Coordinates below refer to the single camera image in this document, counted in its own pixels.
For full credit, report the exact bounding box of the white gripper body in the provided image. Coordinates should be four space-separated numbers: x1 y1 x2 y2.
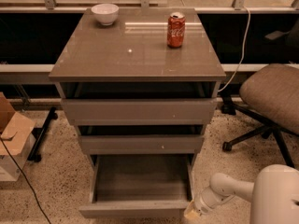
193 187 234 215

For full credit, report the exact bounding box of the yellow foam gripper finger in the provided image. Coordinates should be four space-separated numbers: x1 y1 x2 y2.
184 201 201 219

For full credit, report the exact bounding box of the grey bottom drawer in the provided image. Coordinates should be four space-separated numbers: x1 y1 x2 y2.
79 154 193 218

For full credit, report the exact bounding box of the grey drawer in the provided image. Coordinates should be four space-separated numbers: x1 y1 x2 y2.
79 154 193 218
78 135 204 155
61 99 216 126

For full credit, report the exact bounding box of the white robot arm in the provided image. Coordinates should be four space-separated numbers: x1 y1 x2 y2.
184 164 299 224

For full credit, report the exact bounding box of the grey top drawer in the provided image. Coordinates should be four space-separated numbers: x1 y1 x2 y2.
61 99 216 126

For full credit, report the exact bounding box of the grey middle drawer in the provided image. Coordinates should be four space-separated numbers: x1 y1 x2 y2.
78 135 204 155

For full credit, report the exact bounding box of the grey drawer cabinet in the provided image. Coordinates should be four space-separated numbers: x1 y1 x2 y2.
49 7 227 175

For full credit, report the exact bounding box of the brown office chair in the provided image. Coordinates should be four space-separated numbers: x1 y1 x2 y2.
221 63 299 168

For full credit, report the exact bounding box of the black stand foot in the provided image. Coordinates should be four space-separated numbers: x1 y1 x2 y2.
28 107 58 162

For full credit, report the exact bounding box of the red Coca-Cola can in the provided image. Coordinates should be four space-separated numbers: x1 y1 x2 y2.
167 12 185 49

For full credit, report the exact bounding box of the cardboard box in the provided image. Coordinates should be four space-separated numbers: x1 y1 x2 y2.
0 92 36 181

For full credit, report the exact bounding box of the white ceramic bowl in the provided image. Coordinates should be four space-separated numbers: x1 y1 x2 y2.
92 4 119 25

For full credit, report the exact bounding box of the white cable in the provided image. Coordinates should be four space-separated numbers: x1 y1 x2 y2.
217 7 252 93

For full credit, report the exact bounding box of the black floor cable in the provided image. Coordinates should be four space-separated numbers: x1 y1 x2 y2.
0 137 52 224

